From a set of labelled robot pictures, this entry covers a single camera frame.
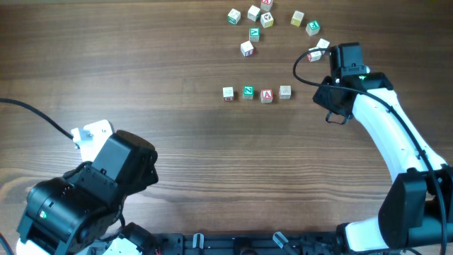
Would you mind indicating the green E top block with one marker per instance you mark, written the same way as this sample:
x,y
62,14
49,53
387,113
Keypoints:
x,y
313,27

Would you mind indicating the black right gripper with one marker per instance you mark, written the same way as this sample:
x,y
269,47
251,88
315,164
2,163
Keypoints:
x,y
319,98

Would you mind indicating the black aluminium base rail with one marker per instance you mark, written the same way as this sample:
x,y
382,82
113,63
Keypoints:
x,y
315,243

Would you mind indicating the red A top block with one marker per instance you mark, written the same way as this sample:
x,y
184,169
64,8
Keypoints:
x,y
266,96

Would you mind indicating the green N side block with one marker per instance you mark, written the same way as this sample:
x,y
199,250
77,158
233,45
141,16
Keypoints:
x,y
253,13

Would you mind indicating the yellow rim picture block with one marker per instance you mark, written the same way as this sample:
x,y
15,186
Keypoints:
x,y
267,20

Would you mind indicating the snail picture wooden block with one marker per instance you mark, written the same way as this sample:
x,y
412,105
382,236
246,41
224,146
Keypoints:
x,y
285,92

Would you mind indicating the red I wooden block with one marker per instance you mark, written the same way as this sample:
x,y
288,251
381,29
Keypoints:
x,y
246,48

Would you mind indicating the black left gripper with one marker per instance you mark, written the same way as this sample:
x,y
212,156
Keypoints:
x,y
148,178

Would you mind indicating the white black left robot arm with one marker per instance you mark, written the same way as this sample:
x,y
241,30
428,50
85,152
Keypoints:
x,y
64,215

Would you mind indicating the red X top block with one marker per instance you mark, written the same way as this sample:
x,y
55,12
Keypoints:
x,y
266,5

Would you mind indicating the green V top block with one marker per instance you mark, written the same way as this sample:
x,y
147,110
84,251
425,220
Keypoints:
x,y
254,34

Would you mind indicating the yellow letter block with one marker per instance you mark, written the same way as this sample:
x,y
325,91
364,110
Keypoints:
x,y
297,18

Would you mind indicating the blue P wooden block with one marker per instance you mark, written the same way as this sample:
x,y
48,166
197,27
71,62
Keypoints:
x,y
322,45

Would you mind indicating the red rim picture block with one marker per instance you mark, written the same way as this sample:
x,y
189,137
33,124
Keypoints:
x,y
314,54

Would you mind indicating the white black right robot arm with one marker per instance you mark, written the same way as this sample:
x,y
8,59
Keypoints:
x,y
417,211

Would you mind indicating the green Z top block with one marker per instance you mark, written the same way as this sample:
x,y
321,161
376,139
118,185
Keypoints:
x,y
248,92

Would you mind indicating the green letter block far left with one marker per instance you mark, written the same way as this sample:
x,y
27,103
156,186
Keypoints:
x,y
234,16

